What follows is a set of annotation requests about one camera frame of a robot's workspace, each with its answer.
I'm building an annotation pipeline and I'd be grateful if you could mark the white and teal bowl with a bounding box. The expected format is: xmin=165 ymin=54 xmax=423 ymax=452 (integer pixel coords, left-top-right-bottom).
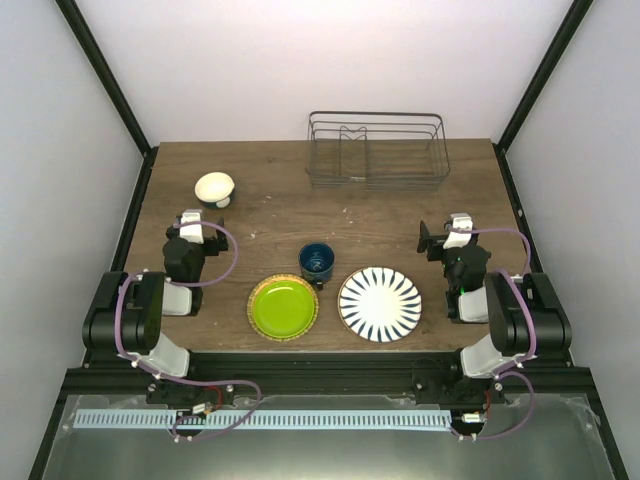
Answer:
xmin=194 ymin=172 xmax=235 ymax=209

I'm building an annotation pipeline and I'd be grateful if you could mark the dark blue mug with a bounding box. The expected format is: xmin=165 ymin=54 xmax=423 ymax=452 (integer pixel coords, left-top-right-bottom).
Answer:
xmin=298 ymin=242 xmax=335 ymax=291

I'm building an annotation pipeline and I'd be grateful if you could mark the lime green plate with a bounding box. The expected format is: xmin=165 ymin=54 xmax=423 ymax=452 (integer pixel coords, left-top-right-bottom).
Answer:
xmin=251 ymin=279 xmax=317 ymax=338

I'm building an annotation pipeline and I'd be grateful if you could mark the grey wire dish rack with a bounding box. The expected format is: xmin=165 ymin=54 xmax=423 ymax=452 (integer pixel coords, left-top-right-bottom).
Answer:
xmin=306 ymin=110 xmax=451 ymax=190

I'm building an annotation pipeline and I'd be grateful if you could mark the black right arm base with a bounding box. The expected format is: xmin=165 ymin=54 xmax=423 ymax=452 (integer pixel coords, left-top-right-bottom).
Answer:
xmin=411 ymin=357 xmax=500 ymax=410

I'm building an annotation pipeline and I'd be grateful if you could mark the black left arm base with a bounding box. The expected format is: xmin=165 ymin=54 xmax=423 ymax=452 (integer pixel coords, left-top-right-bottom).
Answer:
xmin=142 ymin=377 xmax=235 ymax=409

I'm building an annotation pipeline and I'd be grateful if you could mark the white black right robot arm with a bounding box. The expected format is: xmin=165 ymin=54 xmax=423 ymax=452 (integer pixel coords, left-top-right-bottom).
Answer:
xmin=417 ymin=214 xmax=573 ymax=403

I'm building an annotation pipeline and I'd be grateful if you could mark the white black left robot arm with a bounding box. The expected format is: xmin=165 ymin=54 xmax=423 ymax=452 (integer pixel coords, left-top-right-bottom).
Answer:
xmin=82 ymin=210 xmax=237 ymax=404

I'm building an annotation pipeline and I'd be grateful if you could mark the white blue striped plate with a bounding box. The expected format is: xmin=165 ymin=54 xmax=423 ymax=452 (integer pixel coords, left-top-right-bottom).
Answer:
xmin=338 ymin=267 xmax=422 ymax=343

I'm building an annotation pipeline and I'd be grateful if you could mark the woven yellow round placemat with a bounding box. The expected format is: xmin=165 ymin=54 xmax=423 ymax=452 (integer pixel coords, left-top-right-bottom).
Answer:
xmin=247 ymin=273 xmax=320 ymax=343

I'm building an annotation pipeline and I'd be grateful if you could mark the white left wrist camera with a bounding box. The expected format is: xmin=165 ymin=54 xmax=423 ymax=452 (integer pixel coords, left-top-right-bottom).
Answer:
xmin=179 ymin=209 xmax=204 ymax=245

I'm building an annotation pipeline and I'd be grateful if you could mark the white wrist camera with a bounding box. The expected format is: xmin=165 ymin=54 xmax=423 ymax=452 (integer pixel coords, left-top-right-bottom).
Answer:
xmin=443 ymin=213 xmax=473 ymax=250
xmin=179 ymin=209 xmax=204 ymax=245

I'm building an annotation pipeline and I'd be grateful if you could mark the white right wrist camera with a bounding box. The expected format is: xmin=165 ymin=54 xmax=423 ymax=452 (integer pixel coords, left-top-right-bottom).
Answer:
xmin=443 ymin=213 xmax=473 ymax=250

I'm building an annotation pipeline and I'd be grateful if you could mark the light blue slotted cable duct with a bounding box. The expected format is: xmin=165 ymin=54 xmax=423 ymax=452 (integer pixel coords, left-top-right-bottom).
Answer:
xmin=73 ymin=409 xmax=452 ymax=432

